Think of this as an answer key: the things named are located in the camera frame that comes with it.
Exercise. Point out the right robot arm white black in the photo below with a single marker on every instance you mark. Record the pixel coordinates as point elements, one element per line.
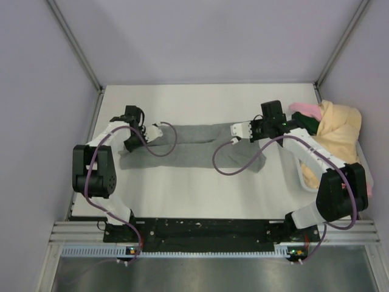
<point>330,156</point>

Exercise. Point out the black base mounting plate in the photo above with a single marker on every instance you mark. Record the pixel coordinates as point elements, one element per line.
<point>207,235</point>

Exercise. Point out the grey t shirt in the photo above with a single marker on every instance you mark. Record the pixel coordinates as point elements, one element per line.
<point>194,146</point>

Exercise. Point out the yellow t shirt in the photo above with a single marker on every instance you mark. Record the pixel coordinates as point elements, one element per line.
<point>337,134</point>

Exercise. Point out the grey slotted cable duct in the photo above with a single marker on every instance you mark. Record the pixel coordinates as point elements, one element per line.
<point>124,252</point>

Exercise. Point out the white laundry basket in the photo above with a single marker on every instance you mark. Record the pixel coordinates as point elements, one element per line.
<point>310,182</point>

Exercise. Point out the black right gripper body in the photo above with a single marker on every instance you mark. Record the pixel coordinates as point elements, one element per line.
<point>259,129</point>

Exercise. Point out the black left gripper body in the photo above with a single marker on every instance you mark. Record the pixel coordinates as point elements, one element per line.
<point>136,140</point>

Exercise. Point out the left aluminium corner post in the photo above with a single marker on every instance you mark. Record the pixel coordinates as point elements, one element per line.
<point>74,44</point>

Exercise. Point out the dark green t shirt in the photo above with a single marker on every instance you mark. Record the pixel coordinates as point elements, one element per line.
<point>309,123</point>

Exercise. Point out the pink t shirt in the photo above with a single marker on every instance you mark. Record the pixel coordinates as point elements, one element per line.
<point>304,109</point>

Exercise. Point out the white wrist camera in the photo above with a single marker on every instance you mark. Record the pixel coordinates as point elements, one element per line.
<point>240,131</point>
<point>152,132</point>

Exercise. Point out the aluminium corner post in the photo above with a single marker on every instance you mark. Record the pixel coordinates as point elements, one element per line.
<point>74,44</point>
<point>351,27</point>

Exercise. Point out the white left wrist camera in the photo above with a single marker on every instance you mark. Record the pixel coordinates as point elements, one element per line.
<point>152,132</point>

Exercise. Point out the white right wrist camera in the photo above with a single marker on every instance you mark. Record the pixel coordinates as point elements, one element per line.
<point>240,131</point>

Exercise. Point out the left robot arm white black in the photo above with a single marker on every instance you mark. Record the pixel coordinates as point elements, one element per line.
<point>94,173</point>

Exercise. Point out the right aluminium corner post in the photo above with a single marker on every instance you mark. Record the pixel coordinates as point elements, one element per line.
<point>351,27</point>

